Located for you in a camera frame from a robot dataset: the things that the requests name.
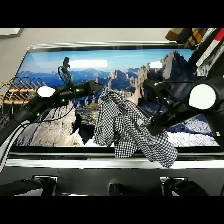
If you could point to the silver frame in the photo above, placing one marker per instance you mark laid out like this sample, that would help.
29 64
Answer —
110 163

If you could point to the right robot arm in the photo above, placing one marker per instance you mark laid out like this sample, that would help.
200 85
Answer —
186 106

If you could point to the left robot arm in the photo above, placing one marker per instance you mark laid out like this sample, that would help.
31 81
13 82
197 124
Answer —
36 105

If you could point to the checked shirt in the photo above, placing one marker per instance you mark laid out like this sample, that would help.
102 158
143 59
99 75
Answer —
126 123

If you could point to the heap of clothes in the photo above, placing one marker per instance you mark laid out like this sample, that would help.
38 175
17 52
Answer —
200 40

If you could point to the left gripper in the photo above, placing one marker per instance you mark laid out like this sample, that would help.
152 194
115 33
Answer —
87 88

